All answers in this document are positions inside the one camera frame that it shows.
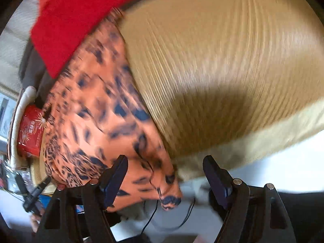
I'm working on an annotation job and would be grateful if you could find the orange floral print garment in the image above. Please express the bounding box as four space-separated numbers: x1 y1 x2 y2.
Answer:
40 7 183 212

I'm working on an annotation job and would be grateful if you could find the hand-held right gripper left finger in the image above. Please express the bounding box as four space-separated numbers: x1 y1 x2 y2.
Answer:
34 155 129 243

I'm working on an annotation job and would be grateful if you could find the red cloth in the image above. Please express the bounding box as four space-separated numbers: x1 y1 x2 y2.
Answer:
30 0 188 79

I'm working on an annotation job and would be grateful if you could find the tan woven mat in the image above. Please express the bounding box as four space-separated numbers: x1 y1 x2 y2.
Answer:
119 0 324 183

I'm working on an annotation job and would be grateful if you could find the white padded rim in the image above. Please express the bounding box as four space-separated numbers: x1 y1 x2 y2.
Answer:
7 85 38 170

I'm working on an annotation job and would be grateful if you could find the dark brown cushion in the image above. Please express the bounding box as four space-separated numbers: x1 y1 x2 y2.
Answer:
19 40 59 107

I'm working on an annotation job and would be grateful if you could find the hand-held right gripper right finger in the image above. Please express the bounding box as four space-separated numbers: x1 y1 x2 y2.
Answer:
202 155 297 243

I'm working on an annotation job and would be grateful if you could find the thin black cable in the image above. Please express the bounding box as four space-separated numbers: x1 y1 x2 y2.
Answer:
140 177 196 236

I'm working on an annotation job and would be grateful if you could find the black tool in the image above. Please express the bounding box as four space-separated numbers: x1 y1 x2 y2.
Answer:
15 175 52 213

